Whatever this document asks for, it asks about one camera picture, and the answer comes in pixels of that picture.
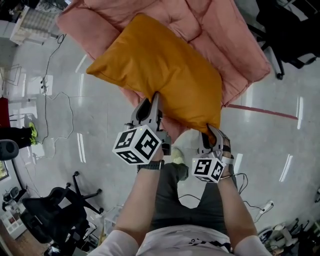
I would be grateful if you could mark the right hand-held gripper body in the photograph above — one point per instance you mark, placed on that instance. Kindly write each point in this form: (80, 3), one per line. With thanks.
(207, 170)

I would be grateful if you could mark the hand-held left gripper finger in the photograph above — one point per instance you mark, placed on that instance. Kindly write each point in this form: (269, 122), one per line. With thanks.
(135, 117)
(153, 112)

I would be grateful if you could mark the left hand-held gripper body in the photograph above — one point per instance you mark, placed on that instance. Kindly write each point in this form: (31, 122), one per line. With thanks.
(137, 145)

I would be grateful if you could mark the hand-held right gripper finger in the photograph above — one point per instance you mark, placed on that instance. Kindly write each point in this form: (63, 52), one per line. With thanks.
(218, 141)
(204, 145)

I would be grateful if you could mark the orange pillow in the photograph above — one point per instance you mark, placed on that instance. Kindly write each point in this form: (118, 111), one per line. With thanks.
(160, 67)

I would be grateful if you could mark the person's right forearm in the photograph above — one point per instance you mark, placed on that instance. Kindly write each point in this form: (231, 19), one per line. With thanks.
(235, 212)

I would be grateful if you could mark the person's left forearm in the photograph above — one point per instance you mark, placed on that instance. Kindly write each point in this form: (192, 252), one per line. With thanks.
(140, 200)

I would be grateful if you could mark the pink padded chair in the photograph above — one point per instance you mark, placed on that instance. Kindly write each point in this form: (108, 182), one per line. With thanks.
(220, 42)

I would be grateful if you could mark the black wrist watch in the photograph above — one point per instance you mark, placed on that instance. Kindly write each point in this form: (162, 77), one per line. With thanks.
(150, 165)

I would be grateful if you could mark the person's left pale shoe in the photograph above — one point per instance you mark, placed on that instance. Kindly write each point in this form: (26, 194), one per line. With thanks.
(178, 155)

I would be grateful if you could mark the person's grey trousers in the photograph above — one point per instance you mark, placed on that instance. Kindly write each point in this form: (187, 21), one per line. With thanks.
(170, 200)

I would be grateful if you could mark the red floor tape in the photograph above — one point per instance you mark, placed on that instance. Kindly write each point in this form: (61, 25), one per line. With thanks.
(262, 110)

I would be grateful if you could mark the white power strip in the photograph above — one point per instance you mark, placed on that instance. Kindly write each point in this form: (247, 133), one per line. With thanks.
(266, 207)
(44, 87)

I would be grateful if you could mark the person's white t-shirt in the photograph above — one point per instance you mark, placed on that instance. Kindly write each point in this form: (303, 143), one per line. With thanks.
(180, 240)

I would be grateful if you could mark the clear plastic bin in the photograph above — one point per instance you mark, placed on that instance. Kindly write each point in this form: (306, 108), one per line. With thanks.
(112, 220)

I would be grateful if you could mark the black office chair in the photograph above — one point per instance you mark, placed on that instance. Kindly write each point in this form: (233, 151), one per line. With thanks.
(290, 30)
(55, 215)

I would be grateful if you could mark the black oval device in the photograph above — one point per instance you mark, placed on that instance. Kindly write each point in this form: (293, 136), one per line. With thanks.
(8, 150)

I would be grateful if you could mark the red table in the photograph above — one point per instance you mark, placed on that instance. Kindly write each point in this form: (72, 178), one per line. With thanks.
(3, 112)

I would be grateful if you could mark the table with patterned cloth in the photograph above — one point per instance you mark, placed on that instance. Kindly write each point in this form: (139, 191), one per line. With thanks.
(32, 22)

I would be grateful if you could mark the white cubby shelf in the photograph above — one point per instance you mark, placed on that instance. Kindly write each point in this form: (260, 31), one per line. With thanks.
(12, 225)

